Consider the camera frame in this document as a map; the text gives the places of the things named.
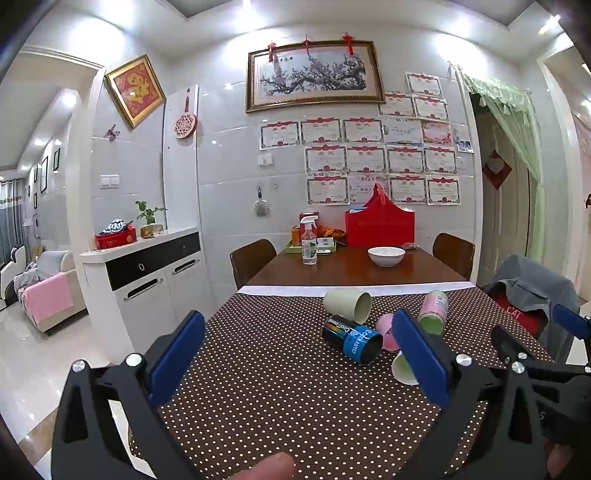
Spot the red and gold framed picture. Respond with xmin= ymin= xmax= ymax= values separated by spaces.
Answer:
xmin=103 ymin=54 xmax=167 ymax=129

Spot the plain pink cup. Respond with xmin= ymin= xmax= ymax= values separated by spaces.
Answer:
xmin=375 ymin=314 xmax=403 ymax=353

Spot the white bowl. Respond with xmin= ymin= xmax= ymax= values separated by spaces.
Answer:
xmin=368 ymin=246 xmax=406 ymax=268

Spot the person's right hand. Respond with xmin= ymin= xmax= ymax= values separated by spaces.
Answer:
xmin=547 ymin=453 xmax=575 ymax=480

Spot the potted green plant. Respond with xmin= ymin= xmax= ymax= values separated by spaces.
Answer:
xmin=135 ymin=200 xmax=167 ymax=240

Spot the red tin box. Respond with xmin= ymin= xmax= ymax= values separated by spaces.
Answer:
xmin=95 ymin=226 xmax=139 ymax=250

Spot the pink blanket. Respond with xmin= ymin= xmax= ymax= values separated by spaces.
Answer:
xmin=23 ymin=272 xmax=75 ymax=325

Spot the patterned cloth bundle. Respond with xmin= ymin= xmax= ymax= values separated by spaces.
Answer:
xmin=101 ymin=219 xmax=135 ymax=236

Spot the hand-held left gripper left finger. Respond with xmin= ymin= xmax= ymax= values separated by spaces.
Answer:
xmin=51 ymin=310 xmax=206 ymax=480

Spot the red garment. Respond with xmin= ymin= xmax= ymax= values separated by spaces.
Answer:
xmin=493 ymin=290 xmax=551 ymax=339

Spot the framed plum blossom painting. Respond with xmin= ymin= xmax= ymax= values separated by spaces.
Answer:
xmin=245 ymin=40 xmax=387 ymax=114

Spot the grey window curtain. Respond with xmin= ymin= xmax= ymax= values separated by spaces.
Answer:
xmin=0 ymin=179 xmax=29 ymax=271

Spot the white cup with green inside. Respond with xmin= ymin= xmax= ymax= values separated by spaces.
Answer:
xmin=391 ymin=351 xmax=419 ymax=385

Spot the brown polka dot tablecloth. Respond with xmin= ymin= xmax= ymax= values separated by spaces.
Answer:
xmin=128 ymin=282 xmax=555 ymax=480

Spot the red diamond door decoration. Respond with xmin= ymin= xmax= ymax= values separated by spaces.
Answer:
xmin=482 ymin=150 xmax=513 ymax=190

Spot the beige sofa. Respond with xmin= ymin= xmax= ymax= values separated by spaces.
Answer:
xmin=0 ymin=247 xmax=89 ymax=334

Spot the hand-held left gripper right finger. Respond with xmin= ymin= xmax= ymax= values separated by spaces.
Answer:
xmin=390 ymin=308 xmax=550 ymax=480

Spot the round pink hanging ornament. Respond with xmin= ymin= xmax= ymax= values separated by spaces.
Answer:
xmin=174 ymin=87 xmax=199 ymax=140

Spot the white and black cabinet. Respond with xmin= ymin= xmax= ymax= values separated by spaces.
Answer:
xmin=79 ymin=226 xmax=205 ymax=352

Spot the green cup with pink label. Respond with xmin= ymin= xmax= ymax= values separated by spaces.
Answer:
xmin=417 ymin=289 xmax=450 ymax=336

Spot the green door curtain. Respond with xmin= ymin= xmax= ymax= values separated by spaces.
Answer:
xmin=461 ymin=73 xmax=544 ymax=260

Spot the hanging grey brush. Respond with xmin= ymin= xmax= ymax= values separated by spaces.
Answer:
xmin=252 ymin=186 xmax=271 ymax=217

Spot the white door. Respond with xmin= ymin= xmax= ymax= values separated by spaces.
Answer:
xmin=475 ymin=105 xmax=537 ymax=283

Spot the wooden dining table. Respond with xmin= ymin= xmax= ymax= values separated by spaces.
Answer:
xmin=246 ymin=246 xmax=467 ymax=288

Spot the person's left hand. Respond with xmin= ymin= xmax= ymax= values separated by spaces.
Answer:
xmin=216 ymin=452 xmax=296 ymax=480

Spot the plain light green cup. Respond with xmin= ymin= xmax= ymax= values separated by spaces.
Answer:
xmin=322 ymin=289 xmax=373 ymax=324

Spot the green tray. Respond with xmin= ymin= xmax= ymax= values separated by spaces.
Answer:
xmin=283 ymin=237 xmax=338 ymax=255

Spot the black cup with colourful label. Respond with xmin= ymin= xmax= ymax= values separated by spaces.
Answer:
xmin=321 ymin=315 xmax=383 ymax=366

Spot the clear spray bottle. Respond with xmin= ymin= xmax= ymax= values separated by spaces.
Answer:
xmin=300 ymin=215 xmax=321 ymax=266

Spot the grey jacket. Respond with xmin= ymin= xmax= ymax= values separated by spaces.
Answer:
xmin=480 ymin=254 xmax=581 ymax=366

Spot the brown wooden chair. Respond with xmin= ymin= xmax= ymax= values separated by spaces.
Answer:
xmin=229 ymin=239 xmax=278 ymax=291
xmin=432 ymin=233 xmax=476 ymax=282

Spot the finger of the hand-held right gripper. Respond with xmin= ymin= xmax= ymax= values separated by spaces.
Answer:
xmin=491 ymin=325 xmax=591 ymax=386
xmin=552 ymin=304 xmax=591 ymax=346

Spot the red bag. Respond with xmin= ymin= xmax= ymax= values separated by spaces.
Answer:
xmin=344 ymin=183 xmax=417 ymax=249

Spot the group of wall certificates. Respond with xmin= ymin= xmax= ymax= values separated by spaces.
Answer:
xmin=259 ymin=71 xmax=462 ymax=206

